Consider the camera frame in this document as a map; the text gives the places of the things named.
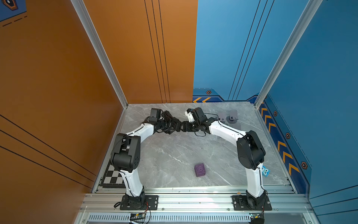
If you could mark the left aluminium corner post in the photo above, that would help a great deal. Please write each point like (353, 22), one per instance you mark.
(94, 38)

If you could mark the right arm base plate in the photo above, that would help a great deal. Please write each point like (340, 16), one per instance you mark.
(244, 203)

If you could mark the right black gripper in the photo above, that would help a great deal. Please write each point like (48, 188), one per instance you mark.
(185, 126)

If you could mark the green circuit board left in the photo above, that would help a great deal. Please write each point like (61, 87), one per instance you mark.
(137, 218)

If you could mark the right aluminium corner post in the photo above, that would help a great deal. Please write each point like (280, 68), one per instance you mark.
(304, 20)

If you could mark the black phone stand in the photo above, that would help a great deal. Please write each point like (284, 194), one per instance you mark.
(166, 116)
(174, 125)

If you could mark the aluminium front rail frame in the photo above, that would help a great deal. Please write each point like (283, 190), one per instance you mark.
(198, 205)

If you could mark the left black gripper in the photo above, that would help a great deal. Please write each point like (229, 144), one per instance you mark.
(169, 125)

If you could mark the circuit board right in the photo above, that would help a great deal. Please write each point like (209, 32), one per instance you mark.
(257, 219)

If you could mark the aluminium corner post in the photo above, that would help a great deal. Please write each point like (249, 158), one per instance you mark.
(94, 38)
(304, 20)

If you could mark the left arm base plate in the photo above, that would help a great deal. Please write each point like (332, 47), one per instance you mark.
(142, 202)

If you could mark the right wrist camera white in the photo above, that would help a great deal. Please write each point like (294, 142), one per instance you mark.
(190, 115)

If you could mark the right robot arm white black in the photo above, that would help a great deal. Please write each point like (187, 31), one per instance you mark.
(250, 152)

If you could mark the purple square box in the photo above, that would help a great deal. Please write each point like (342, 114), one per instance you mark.
(200, 170)

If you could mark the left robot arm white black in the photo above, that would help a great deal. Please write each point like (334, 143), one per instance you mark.
(126, 152)

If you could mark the blue cartoon sticker card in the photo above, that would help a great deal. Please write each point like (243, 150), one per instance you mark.
(265, 171)

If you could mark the black white checkerboard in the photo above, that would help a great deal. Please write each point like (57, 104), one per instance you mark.
(112, 178)

